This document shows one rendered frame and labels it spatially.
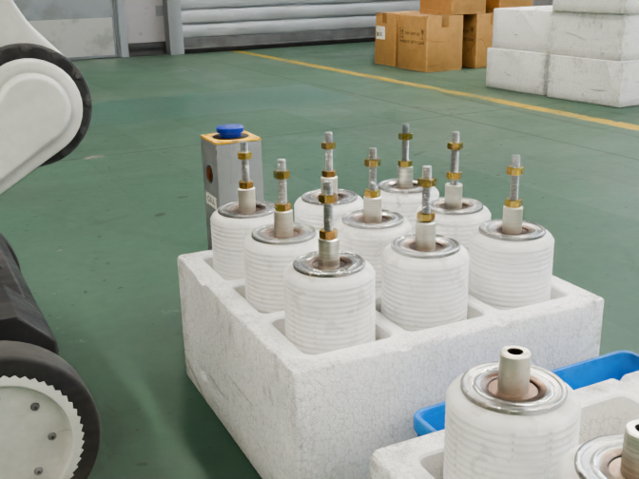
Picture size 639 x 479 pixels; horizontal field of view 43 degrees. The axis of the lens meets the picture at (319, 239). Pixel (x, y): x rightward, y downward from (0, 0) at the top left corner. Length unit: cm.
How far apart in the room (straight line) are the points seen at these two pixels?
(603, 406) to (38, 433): 55
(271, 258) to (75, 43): 509
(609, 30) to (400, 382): 280
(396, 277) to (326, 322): 10
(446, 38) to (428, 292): 386
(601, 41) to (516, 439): 305
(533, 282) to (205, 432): 44
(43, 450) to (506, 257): 53
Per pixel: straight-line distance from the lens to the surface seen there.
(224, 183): 119
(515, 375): 60
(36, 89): 98
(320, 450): 84
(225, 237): 103
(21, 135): 98
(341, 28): 661
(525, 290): 95
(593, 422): 78
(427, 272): 87
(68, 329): 139
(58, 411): 89
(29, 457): 91
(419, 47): 468
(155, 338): 132
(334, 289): 81
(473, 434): 59
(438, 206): 106
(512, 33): 396
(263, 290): 94
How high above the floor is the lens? 54
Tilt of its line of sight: 18 degrees down
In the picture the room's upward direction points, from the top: 1 degrees counter-clockwise
